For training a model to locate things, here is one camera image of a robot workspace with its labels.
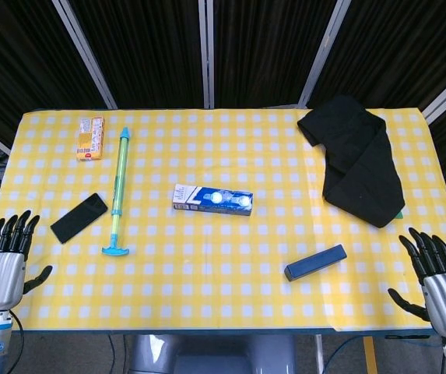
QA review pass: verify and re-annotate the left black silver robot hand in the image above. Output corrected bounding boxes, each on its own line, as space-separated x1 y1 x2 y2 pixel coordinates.
0 210 54 312

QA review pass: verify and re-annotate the blue box with white balls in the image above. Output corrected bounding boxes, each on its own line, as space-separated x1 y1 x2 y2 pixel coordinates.
173 183 254 217

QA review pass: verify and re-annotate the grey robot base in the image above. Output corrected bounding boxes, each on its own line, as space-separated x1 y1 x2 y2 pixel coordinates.
128 333 298 374

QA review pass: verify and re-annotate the dark blue rectangular case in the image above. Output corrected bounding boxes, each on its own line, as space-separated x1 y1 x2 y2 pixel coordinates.
284 244 348 282

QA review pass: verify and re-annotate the orange snack packet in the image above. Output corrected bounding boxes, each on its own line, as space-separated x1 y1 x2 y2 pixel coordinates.
76 115 106 161

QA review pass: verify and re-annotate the black smartphone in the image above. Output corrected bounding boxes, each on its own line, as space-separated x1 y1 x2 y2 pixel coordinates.
50 192 110 245

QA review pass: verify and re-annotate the green blue toy water pump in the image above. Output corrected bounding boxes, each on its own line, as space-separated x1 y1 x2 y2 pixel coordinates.
101 127 133 258

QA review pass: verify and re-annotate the black folded cloth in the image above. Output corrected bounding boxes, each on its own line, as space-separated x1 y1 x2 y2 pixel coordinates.
297 94 406 229

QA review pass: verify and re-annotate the yellow white checked tablecloth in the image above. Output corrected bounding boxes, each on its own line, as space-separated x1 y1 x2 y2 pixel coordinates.
0 107 446 333

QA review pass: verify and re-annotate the black screen panel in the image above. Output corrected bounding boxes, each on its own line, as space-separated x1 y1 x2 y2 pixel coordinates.
211 0 342 109
68 0 207 111
0 0 109 153
307 0 446 114

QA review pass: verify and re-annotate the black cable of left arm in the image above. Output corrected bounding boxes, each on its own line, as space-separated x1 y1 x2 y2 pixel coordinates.
11 310 26 374

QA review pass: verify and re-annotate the blue cable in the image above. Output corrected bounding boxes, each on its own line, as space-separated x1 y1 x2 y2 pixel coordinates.
328 334 368 374

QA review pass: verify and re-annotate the black floor cable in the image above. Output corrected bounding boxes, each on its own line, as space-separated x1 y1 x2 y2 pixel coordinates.
107 333 118 374

